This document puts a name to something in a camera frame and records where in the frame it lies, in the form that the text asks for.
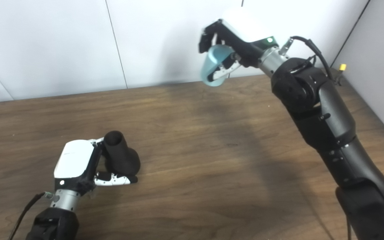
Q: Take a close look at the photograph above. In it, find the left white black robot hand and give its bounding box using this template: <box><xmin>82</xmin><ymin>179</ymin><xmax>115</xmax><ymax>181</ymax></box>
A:
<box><xmin>54</xmin><ymin>138</ymin><xmax>138</xmax><ymax>197</ymax></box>

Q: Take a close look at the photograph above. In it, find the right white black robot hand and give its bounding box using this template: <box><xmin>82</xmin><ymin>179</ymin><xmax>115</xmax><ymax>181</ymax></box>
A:
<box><xmin>198</xmin><ymin>8</ymin><xmax>279</xmax><ymax>82</ymax></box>

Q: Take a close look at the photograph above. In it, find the light-blue short hose piece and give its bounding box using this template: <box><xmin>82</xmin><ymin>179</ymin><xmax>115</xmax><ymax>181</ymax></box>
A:
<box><xmin>200</xmin><ymin>45</ymin><xmax>237</xmax><ymax>88</ymax></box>

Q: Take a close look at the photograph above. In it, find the black funnel-shaped nozzle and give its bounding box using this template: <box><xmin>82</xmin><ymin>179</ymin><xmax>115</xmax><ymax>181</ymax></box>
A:
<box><xmin>103</xmin><ymin>131</ymin><xmax>141</xmax><ymax>176</ymax></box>

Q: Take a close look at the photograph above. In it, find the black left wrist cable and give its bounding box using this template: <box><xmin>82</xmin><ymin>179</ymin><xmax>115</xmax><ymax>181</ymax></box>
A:
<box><xmin>8</xmin><ymin>191</ymin><xmax>57</xmax><ymax>240</ymax></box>

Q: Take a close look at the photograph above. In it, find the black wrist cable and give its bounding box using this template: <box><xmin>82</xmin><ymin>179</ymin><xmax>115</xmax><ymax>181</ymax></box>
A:
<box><xmin>279</xmin><ymin>36</ymin><xmax>342</xmax><ymax>85</ymax></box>
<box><xmin>8</xmin><ymin>191</ymin><xmax>57</xmax><ymax>240</ymax></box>

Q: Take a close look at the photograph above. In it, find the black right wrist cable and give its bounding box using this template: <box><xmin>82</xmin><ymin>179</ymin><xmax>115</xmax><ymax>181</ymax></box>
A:
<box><xmin>279</xmin><ymin>36</ymin><xmax>342</xmax><ymax>85</ymax></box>

